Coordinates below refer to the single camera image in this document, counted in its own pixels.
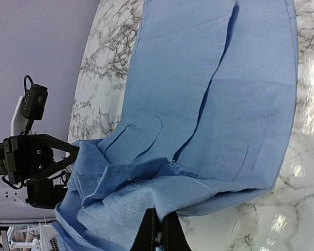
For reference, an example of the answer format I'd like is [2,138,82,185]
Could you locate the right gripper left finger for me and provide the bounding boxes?
[130,208,159,251]

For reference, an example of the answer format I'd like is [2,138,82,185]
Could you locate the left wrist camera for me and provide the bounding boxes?
[10,75,48,136]

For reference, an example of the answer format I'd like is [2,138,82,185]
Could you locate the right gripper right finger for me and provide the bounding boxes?
[162,212,191,251]

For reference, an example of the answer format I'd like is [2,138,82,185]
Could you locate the light blue long sleeve shirt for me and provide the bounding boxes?
[53,1,298,250]

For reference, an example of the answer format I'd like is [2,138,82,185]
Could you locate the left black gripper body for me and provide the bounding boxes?
[3,134,54,183]

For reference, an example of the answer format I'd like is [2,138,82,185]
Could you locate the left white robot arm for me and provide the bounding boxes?
[0,134,79,225]

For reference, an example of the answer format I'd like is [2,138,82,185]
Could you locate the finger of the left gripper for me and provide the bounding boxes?
[40,154,77,179]
[44,134,79,158]

